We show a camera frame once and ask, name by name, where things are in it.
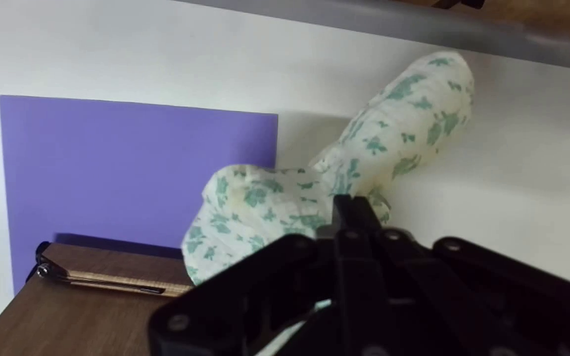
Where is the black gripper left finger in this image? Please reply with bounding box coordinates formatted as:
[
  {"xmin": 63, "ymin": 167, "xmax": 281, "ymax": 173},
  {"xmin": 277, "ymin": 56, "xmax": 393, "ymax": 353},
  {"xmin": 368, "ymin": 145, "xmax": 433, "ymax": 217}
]
[{"xmin": 146, "ymin": 193, "xmax": 360, "ymax": 356}]

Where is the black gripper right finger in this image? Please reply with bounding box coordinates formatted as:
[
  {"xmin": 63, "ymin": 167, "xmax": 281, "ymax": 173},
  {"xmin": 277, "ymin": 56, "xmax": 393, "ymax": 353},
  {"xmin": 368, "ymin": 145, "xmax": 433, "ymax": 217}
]
[{"xmin": 354, "ymin": 193, "xmax": 570, "ymax": 356}]

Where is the white green patterned towel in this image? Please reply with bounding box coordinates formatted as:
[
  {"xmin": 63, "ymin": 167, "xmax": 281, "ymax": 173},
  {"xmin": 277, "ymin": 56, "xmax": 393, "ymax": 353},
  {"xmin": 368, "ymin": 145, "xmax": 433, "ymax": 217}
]
[{"xmin": 180, "ymin": 49, "xmax": 477, "ymax": 286}]

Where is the brown wooden book stand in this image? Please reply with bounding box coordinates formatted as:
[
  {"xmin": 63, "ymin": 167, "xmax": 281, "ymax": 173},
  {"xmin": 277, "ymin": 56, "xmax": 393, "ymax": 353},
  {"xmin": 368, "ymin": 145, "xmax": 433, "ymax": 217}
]
[{"xmin": 0, "ymin": 238, "xmax": 198, "ymax": 356}]

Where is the purple paper sheet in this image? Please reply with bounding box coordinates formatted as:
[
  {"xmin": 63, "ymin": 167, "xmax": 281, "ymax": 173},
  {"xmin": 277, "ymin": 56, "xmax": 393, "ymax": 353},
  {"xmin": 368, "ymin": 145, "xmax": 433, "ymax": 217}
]
[{"xmin": 0, "ymin": 92, "xmax": 281, "ymax": 292}]

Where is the gray table edge rail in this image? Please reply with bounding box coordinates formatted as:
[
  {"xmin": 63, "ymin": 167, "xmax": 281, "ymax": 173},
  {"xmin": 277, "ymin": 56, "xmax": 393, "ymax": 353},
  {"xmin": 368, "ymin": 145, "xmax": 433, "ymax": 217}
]
[{"xmin": 176, "ymin": 0, "xmax": 570, "ymax": 74}]

